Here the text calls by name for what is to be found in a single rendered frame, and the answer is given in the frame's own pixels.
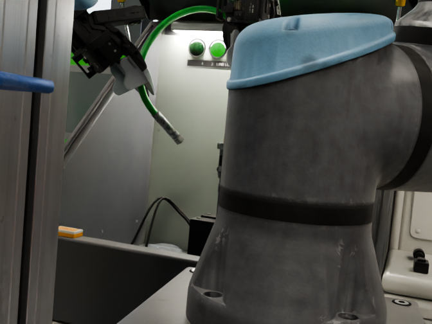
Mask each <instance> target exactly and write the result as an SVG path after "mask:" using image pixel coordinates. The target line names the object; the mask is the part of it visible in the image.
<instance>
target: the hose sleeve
mask: <svg viewBox="0 0 432 324"><path fill-rule="evenodd" d="M151 116H152V117H153V118H154V119H155V120H156V121H157V122H158V123H159V124H160V126H162V128H163V129H164V130H165V131H166V133H167V134H168V135H169V136H170V137H171V138H172V139H173V140H174V139H177V138H178V137H179V133H178V132H177V131H176V130H175V129H174V127H173V126H172V125H171V124H170V123H169V122H168V120H167V119H166V118H165V117H164V116H163V115H162V114H161V113H160V112H159V111H158V110H157V113H156V114H155V115H152V114H151Z"/></svg>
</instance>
